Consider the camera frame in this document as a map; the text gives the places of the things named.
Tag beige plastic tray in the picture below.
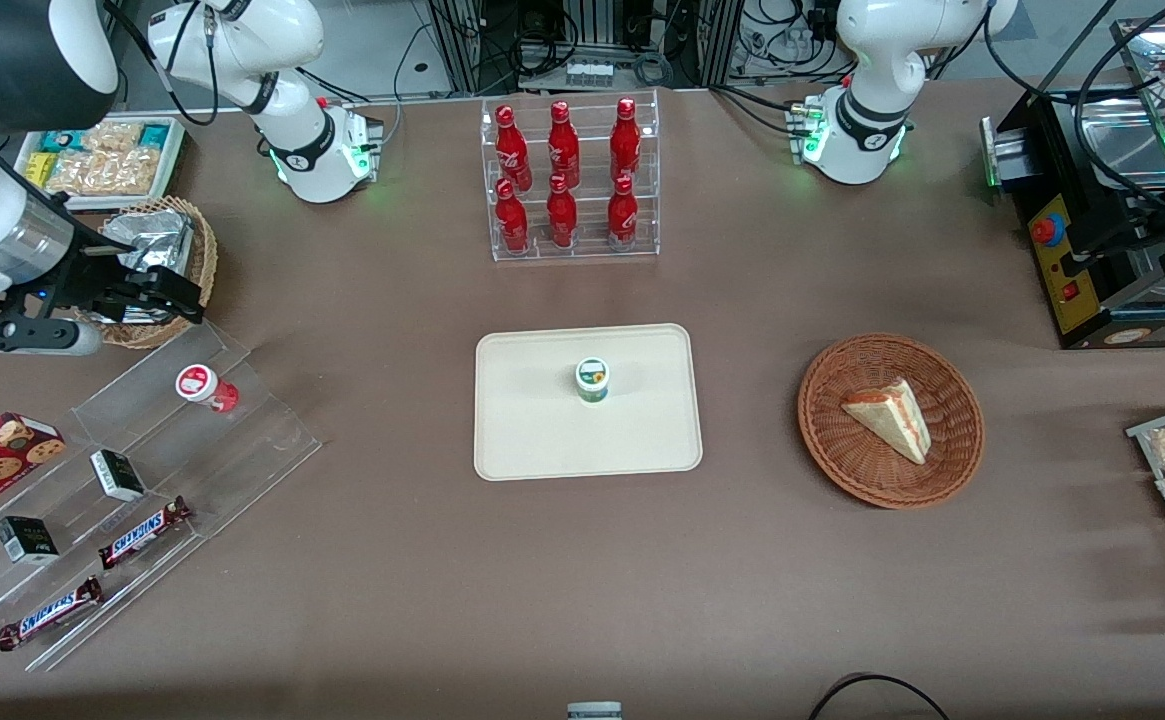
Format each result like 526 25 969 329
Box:
474 323 704 482

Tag crumpled silver foil package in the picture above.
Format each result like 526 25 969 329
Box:
100 211 196 279

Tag black machine with red button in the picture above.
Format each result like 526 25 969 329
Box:
980 15 1165 351

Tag clear acrylic tiered stand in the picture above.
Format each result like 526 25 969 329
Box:
0 322 323 673

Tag red cola bottle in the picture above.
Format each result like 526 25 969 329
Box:
495 178 531 254
607 174 640 248
547 100 581 189
546 174 579 249
494 104 533 193
610 97 643 184

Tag white snack tray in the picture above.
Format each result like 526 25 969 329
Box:
14 117 189 212

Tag large clear snack bag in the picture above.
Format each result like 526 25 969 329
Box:
47 150 168 197

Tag small black box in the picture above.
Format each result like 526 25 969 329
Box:
90 449 146 503
0 516 60 566

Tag Snickers chocolate bar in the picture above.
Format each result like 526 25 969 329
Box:
0 576 104 652
98 496 193 570

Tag small clear snack bag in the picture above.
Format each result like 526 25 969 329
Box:
82 122 143 153

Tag black looped cable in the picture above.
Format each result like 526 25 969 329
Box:
807 674 951 720

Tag round brown wicker basket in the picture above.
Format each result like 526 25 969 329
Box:
797 333 986 510

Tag red gum jar white lid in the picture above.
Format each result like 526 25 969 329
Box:
175 364 240 414

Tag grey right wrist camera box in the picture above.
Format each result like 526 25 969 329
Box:
0 318 105 358

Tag triangular sandwich wedge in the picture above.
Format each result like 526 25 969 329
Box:
840 378 933 466

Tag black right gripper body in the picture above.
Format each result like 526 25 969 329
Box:
40 254 157 313

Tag clear acrylic bottle rack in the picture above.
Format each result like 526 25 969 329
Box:
480 90 661 263

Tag wicker basket holding foil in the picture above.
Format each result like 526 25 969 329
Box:
72 195 220 350

